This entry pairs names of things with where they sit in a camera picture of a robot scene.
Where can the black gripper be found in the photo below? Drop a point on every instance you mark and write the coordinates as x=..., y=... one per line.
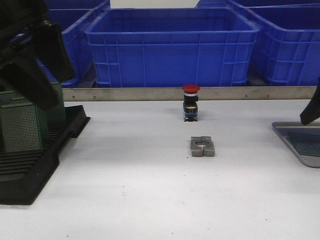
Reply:
x=20, y=19

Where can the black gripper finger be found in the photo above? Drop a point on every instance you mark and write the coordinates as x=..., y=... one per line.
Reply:
x=312, y=110

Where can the green perforated circuit board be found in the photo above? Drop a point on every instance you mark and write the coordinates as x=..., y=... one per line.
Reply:
x=305, y=144

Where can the silver metal tray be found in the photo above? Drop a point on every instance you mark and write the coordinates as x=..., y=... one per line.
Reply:
x=282, y=129

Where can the green board left middle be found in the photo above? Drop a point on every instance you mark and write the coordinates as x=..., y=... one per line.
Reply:
x=6, y=97

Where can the green board back right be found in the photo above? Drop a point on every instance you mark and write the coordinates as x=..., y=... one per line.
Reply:
x=57, y=113

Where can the green board middle row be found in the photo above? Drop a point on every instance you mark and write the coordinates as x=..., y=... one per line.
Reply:
x=41, y=114

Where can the black slotted board rack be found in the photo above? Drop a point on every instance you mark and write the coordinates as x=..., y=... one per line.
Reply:
x=24, y=174

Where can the blue left plastic crate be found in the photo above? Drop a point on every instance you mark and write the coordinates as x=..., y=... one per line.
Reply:
x=73, y=23

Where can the blue plastic crate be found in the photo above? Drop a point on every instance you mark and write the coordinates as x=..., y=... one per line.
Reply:
x=287, y=47
x=73, y=23
x=171, y=47

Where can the blue far left crate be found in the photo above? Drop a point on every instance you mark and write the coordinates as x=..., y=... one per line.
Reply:
x=77, y=4

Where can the blue right plastic crate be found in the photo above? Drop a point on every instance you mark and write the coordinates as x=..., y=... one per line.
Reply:
x=287, y=47

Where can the grey metal clamp block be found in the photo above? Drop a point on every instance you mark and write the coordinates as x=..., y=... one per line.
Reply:
x=202, y=146

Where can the blue centre plastic crate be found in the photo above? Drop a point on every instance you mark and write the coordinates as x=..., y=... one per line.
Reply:
x=171, y=47

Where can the red emergency stop button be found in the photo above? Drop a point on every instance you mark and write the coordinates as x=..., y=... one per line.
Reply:
x=190, y=107

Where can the blue far right crate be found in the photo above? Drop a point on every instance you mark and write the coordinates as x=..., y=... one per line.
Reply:
x=253, y=3

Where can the metal table edge rail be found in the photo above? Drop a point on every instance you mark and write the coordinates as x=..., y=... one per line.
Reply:
x=176, y=93

